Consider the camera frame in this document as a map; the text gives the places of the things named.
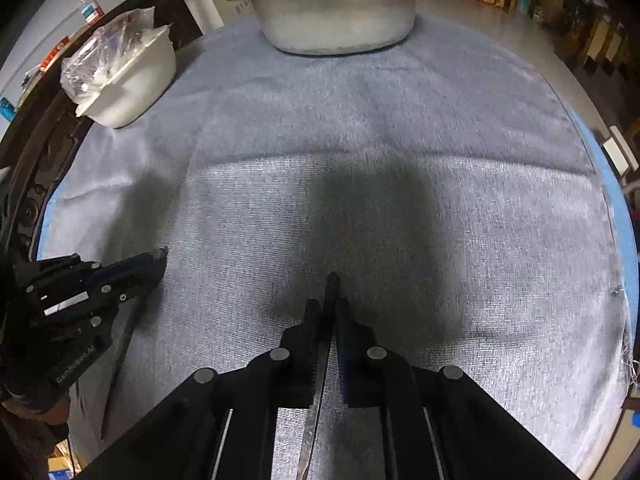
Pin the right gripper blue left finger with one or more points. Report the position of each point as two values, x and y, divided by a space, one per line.
284 375

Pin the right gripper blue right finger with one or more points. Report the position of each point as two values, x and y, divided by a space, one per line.
371 375

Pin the dark chopstick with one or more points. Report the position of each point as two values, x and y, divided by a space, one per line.
322 346
127 333

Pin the person's left hand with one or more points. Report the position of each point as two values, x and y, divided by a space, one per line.
29 438

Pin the dark carved wooden sideboard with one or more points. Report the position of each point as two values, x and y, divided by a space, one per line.
44 137

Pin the grey table cloth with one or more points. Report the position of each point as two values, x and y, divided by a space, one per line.
468 209

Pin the blue thermos bottle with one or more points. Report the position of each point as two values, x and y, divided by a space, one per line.
7 109

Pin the white bowl with plastic bag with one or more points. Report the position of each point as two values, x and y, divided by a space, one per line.
121 70

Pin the red patterned bowl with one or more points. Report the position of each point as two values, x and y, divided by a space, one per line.
54 53

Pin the clear plastic water bottle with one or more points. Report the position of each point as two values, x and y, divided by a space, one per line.
90 10

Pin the small white step stool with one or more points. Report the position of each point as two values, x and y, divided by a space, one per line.
619 153

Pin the aluminium pot with lid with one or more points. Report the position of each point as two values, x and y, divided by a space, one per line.
334 27

